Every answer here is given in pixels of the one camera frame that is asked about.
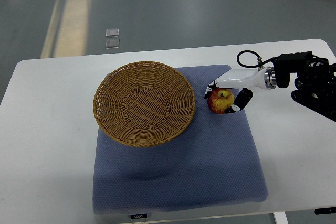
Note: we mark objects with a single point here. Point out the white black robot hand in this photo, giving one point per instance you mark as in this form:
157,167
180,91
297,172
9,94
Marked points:
240,82

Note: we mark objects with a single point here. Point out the red yellow apple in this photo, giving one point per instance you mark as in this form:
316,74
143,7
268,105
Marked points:
220,100

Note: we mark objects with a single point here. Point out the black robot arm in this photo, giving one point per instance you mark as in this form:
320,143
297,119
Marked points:
315,81

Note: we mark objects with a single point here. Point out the brown wicker basket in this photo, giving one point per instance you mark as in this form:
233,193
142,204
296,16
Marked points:
144,104

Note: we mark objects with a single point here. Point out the blue quilted cushion mat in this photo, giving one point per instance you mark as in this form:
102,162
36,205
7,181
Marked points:
213,162

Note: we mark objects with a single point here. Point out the lower metal floor plate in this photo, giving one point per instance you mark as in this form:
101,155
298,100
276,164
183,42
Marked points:
112,43

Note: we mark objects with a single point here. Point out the metal floor plate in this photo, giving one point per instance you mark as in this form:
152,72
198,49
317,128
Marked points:
112,43
112,32

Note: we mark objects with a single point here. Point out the upper metal floor plate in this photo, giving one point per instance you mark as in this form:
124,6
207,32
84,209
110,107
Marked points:
112,32

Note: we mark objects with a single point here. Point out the black label tag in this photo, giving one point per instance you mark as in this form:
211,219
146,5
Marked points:
139,216

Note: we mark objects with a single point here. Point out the black table bracket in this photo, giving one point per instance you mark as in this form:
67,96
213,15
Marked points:
322,211

